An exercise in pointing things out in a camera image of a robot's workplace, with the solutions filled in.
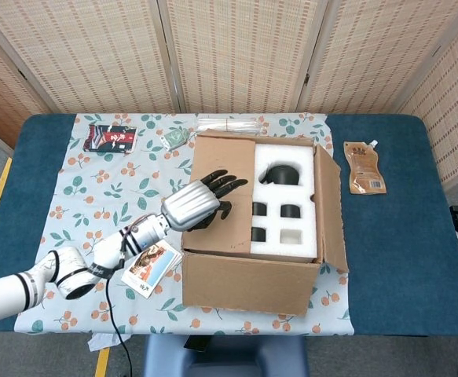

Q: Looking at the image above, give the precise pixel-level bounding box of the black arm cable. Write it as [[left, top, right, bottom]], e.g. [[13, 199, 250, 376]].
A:
[[104, 225, 136, 377]]

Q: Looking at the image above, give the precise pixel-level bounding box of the floral printed tablecloth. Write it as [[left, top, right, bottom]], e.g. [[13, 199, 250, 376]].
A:
[[14, 112, 356, 337]]

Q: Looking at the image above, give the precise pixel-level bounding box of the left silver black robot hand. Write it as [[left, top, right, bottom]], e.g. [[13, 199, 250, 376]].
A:
[[160, 169, 249, 232]]

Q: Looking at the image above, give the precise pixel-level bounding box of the black and red book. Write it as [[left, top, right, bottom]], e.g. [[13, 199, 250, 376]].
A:
[[82, 123, 138, 156]]

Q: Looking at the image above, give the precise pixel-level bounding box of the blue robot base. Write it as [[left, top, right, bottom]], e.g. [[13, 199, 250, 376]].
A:
[[141, 334, 310, 377]]

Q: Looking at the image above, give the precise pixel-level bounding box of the cardboard box with red flaps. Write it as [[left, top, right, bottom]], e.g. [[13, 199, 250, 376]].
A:
[[181, 128, 350, 317]]

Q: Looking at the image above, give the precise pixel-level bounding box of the white book with picture cover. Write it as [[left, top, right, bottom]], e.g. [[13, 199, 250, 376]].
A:
[[120, 239, 184, 300]]

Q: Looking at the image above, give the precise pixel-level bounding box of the black teapot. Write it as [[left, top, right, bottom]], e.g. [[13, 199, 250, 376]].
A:
[[258, 164, 302, 187]]

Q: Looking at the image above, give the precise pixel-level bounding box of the small green card pack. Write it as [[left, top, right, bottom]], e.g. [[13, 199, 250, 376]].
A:
[[161, 128, 191, 152]]

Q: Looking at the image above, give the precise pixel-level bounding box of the brown spouted sauce pouch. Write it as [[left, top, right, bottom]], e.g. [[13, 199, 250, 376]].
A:
[[343, 139, 388, 196]]

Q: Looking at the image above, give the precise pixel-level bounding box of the woven bamboo folding screen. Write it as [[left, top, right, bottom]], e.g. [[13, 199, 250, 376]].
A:
[[0, 0, 458, 189]]

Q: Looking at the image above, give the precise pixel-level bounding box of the bundle of wooden sticks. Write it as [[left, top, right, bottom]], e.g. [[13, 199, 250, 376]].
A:
[[195, 116, 269, 136]]

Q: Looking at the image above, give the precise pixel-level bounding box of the white foam insert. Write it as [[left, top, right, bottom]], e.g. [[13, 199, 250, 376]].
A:
[[248, 142, 320, 264]]

